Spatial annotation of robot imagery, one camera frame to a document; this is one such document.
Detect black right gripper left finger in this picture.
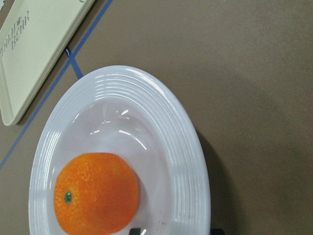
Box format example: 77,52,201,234
129,228,141,235

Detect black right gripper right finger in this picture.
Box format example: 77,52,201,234
211,228,225,235

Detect orange mandarin fruit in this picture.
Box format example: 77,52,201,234
53,153,139,235

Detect white round plate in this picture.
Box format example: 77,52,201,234
28,66,211,235

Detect white bear tray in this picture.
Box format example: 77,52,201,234
0,0,94,126

